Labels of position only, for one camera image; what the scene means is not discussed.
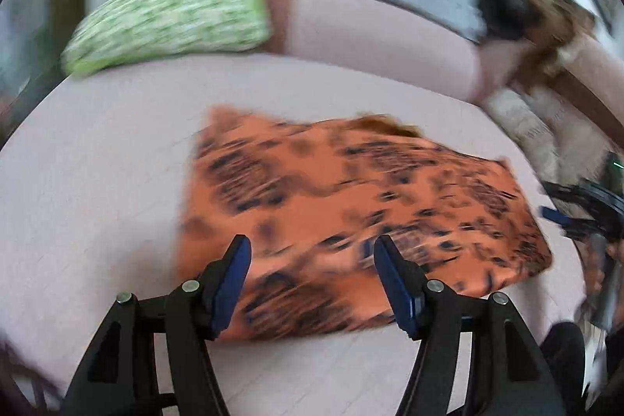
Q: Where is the wooden door with glass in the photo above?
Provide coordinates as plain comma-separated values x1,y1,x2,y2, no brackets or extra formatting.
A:
0,0,93,139

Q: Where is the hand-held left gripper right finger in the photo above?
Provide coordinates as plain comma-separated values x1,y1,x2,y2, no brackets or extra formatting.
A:
373,235,569,416

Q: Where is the pink bolster cushion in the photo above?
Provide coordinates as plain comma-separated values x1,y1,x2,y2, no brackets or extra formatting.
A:
266,0,488,102

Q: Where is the green checked pillow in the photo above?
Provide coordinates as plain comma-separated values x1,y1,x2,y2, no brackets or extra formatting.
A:
61,0,276,78

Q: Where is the orange floral shirt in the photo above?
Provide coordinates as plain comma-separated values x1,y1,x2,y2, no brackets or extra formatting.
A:
175,104,554,343

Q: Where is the black and brown plush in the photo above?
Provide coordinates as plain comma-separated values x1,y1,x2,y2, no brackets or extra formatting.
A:
507,0,600,80

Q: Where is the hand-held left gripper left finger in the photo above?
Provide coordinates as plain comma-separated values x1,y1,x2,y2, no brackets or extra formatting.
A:
61,234,253,416

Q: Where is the black fur garment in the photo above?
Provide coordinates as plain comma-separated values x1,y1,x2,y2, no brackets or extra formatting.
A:
475,0,534,41

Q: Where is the small striped floral pillow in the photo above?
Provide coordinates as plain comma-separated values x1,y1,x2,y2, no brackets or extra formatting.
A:
480,87,561,183

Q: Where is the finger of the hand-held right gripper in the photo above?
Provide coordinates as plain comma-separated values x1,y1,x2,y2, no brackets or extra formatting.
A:
541,181,603,207
540,207,593,241

